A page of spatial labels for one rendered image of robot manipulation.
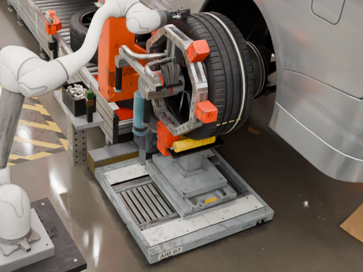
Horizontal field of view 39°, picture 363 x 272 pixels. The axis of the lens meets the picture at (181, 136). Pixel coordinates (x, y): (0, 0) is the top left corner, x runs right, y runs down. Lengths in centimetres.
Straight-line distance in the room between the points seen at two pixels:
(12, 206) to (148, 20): 100
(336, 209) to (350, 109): 134
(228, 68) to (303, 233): 120
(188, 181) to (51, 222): 84
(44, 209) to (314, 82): 146
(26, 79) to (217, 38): 93
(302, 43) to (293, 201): 134
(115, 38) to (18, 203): 110
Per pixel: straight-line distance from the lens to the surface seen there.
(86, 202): 316
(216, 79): 242
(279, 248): 304
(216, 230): 293
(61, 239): 254
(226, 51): 248
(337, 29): 217
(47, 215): 266
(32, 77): 209
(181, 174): 303
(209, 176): 305
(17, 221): 232
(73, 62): 215
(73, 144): 332
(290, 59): 239
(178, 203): 293
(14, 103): 227
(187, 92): 272
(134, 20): 230
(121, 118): 339
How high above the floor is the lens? 215
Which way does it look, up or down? 35 degrees down
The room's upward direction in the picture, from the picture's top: 7 degrees clockwise
